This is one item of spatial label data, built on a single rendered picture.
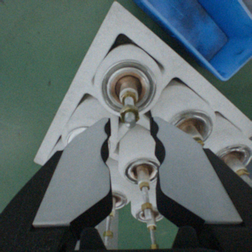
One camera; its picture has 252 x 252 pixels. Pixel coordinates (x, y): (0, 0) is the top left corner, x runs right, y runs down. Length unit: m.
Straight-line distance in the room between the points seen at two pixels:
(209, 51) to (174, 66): 0.23
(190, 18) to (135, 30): 0.23
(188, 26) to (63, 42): 0.33
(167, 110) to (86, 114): 0.13
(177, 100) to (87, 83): 0.16
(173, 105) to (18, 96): 0.49
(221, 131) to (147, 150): 0.14
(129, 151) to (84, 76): 0.16
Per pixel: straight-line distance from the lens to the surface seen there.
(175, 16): 0.46
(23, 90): 0.57
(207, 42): 0.49
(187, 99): 0.25
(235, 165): 0.32
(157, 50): 0.27
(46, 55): 0.50
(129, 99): 0.16
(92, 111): 0.26
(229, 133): 0.33
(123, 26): 0.27
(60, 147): 0.36
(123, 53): 0.20
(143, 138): 0.30
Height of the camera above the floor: 0.45
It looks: 58 degrees down
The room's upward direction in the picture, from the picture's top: 180 degrees clockwise
